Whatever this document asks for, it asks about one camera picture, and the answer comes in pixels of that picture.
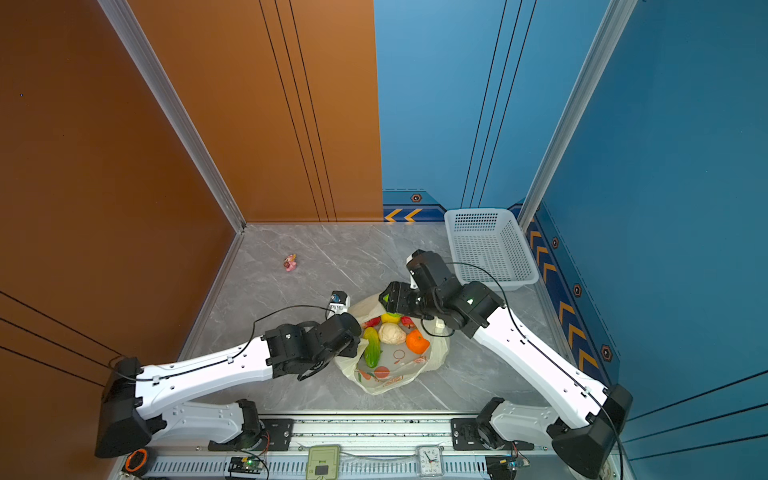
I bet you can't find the white plastic basket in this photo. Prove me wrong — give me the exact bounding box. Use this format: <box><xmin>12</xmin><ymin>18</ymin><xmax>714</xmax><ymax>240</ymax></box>
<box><xmin>444</xmin><ymin>208</ymin><xmax>540</xmax><ymax>291</ymax></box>

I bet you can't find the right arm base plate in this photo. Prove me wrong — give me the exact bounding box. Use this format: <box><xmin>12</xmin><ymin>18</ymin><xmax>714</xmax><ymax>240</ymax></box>
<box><xmin>450</xmin><ymin>418</ymin><xmax>535</xmax><ymax>451</ymax></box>

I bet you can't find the red strawberry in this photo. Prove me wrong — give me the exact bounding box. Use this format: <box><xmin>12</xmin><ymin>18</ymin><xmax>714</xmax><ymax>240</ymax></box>
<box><xmin>362</xmin><ymin>317</ymin><xmax>382</xmax><ymax>329</ymax></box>

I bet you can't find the green square device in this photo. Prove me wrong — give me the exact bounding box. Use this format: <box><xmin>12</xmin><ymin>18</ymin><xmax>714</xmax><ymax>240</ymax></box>
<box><xmin>306</xmin><ymin>445</ymin><xmax>341</xmax><ymax>480</ymax></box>

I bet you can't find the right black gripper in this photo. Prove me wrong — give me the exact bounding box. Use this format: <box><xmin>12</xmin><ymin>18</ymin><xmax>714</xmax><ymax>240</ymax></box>
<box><xmin>378</xmin><ymin>279</ymin><xmax>444</xmax><ymax>318</ymax></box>

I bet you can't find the green cucumber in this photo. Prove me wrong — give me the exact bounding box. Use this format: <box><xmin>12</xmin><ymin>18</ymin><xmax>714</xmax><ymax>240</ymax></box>
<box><xmin>362</xmin><ymin>327</ymin><xmax>381</xmax><ymax>369</ymax></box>

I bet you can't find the orange tangerine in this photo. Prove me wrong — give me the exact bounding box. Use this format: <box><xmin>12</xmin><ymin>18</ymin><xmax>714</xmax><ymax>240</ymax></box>
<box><xmin>405</xmin><ymin>329</ymin><xmax>430</xmax><ymax>355</ymax></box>

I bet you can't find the small white clock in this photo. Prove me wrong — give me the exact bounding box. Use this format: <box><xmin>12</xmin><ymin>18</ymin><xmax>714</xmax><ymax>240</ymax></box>
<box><xmin>416</xmin><ymin>445</ymin><xmax>445</xmax><ymax>478</ymax></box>

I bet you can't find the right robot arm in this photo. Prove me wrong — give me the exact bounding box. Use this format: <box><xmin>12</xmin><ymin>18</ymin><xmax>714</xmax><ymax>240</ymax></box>
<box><xmin>379</xmin><ymin>250</ymin><xmax>633</xmax><ymax>479</ymax></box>

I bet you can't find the cream bumpy fruit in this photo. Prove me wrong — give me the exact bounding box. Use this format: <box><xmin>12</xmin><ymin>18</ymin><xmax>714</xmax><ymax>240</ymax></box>
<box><xmin>378</xmin><ymin>323</ymin><xmax>407</xmax><ymax>345</ymax></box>

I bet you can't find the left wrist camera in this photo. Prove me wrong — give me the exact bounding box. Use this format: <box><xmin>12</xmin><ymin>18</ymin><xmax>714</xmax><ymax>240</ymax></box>
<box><xmin>327</xmin><ymin>290</ymin><xmax>351</xmax><ymax>316</ymax></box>

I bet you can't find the circuit board right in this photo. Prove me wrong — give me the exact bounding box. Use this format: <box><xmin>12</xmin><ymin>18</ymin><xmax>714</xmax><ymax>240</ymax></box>
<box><xmin>485</xmin><ymin>456</ymin><xmax>530</xmax><ymax>480</ymax></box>

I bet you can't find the aluminium front rail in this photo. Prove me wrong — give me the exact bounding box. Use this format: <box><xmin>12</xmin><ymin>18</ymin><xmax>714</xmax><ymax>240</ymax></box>
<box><xmin>110</xmin><ymin>414</ymin><xmax>581</xmax><ymax>479</ymax></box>

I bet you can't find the yellow bumpy fruit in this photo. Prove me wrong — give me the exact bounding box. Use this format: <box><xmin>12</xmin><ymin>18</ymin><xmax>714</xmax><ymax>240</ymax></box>
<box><xmin>380</xmin><ymin>312</ymin><xmax>402</xmax><ymax>324</ymax></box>

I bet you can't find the orange black tape measure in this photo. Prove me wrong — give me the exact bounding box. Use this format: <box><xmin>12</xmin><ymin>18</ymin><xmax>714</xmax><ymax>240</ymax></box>
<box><xmin>122</xmin><ymin>448</ymin><xmax>154</xmax><ymax>477</ymax></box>

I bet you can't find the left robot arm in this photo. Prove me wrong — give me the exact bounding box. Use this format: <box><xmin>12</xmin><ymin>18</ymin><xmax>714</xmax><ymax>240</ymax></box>
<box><xmin>95</xmin><ymin>313</ymin><xmax>362</xmax><ymax>458</ymax></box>

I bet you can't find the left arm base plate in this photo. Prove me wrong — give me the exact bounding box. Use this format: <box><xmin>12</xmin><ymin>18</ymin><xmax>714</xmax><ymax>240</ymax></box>
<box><xmin>207</xmin><ymin>418</ymin><xmax>294</xmax><ymax>452</ymax></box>

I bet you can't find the green circuit board left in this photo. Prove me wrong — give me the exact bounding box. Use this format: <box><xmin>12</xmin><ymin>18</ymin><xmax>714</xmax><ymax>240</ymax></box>
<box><xmin>227</xmin><ymin>455</ymin><xmax>269</xmax><ymax>479</ymax></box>

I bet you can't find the small pink toy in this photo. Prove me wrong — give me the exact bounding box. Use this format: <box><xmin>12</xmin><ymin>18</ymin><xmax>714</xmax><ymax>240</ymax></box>
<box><xmin>283</xmin><ymin>254</ymin><xmax>298</xmax><ymax>272</ymax></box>

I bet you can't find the yellow translucent plastic bag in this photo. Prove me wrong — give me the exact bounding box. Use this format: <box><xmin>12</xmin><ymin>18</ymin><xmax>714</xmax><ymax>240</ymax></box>
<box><xmin>334</xmin><ymin>296</ymin><xmax>450</xmax><ymax>395</ymax></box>

